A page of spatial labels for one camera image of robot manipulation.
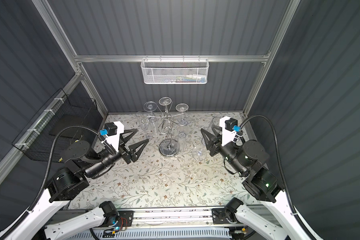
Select items in white basket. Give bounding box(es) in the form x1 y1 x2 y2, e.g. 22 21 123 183
163 75 208 84

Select black wire basket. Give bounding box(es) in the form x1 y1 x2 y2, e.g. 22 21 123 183
12 89 102 162

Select white wire mesh basket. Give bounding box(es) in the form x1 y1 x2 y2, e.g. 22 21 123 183
141 59 210 85

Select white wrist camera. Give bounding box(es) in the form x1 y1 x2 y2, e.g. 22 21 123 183
99 121 125 152
219 116 241 147

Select white ventilated cover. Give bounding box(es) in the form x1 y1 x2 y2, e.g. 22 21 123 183
92 227 232 240

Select chrome wine glass rack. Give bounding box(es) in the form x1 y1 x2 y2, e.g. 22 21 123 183
154 103 180 157

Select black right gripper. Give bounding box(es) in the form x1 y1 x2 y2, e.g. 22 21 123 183
201 122 245 177

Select black pad in basket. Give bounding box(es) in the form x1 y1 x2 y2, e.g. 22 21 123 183
49 115 84 139

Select aluminium frame profile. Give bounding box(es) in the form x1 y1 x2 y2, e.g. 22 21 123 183
0 1 300 186

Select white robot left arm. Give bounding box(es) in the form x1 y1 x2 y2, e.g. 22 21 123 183
0 122 149 240

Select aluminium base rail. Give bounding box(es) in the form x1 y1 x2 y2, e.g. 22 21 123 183
52 205 259 230

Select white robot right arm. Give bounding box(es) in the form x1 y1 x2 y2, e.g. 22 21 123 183
201 115 321 240

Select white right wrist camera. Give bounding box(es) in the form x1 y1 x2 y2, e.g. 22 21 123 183
219 116 241 147

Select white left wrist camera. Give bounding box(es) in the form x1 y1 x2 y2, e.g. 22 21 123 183
99 121 125 152

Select clear wine glass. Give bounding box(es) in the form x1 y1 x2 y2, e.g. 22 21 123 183
176 103 189 138
135 111 146 131
143 101 158 124
159 97 173 120
192 116 222 162

